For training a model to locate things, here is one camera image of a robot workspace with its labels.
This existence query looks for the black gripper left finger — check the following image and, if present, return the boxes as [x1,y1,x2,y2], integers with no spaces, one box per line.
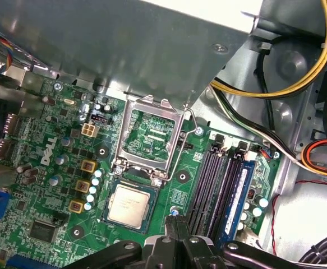
[80,214,184,269]

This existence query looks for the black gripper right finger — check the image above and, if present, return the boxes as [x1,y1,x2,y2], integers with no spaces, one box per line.
[177,215,302,269]

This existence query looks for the silver CPU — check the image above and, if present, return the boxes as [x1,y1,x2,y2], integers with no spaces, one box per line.
[103,179,159,234]

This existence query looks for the metal socket cover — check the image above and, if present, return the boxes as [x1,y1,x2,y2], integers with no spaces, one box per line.
[113,94,187,176]

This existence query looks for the CPU socket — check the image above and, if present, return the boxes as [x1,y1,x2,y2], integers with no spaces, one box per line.
[100,165,162,235]

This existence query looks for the green motherboard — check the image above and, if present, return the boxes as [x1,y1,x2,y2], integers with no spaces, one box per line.
[0,78,286,269]

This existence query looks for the blue RAM stick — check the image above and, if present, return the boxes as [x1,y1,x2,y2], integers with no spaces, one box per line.
[216,159,258,247]

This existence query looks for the yellow square inductor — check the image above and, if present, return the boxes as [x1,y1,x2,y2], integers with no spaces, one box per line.
[67,199,85,214]
[80,159,98,173]
[75,179,91,193]

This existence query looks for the metal locking lever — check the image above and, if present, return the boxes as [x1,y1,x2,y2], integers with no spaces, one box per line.
[162,103,200,182]

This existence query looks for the black square chip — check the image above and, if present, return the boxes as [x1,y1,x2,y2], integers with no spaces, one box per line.
[28,219,59,244]

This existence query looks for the black PC case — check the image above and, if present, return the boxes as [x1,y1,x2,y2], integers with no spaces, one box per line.
[0,0,327,269]

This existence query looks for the blue expansion slot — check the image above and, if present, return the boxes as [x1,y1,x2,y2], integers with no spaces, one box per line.
[6,252,58,269]

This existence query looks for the white four-pin socket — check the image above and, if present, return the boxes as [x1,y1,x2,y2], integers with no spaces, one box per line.
[81,122,100,138]

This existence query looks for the grey power supply unit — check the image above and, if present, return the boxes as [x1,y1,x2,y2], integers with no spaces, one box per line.
[0,0,265,106]

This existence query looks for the white plug with wires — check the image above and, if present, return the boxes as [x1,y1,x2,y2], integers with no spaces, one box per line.
[234,231,262,252]

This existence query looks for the white grey wire bundle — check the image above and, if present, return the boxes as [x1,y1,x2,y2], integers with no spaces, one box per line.
[212,85,303,168]

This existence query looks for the orange red yellow wires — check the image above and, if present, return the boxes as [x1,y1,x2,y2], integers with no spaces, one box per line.
[302,140,327,179]

